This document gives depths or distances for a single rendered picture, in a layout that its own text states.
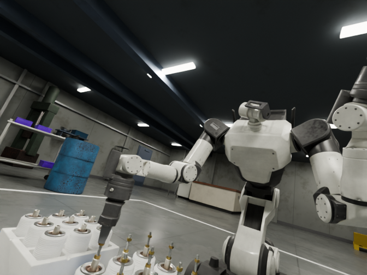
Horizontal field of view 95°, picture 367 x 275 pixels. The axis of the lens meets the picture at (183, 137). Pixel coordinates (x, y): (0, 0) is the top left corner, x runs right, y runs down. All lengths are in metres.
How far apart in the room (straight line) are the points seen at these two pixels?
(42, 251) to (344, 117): 1.08
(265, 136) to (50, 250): 0.96
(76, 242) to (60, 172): 2.57
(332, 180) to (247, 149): 0.28
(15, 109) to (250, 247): 7.27
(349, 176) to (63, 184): 3.42
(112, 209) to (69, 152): 2.91
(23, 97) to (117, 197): 7.03
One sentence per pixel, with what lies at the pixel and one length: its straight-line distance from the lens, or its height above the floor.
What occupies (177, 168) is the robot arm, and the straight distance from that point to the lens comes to 0.75.
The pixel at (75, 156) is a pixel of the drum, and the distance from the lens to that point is 3.46.
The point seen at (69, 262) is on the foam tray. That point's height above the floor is 0.16.
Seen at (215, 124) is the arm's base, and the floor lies 0.89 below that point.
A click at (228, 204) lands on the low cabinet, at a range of 7.15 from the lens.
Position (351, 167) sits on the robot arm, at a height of 0.70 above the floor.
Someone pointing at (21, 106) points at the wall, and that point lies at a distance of 7.49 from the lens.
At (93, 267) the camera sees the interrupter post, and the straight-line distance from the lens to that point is 0.72.
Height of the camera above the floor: 0.56
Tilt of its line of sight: 16 degrees up
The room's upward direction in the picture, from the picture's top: 14 degrees clockwise
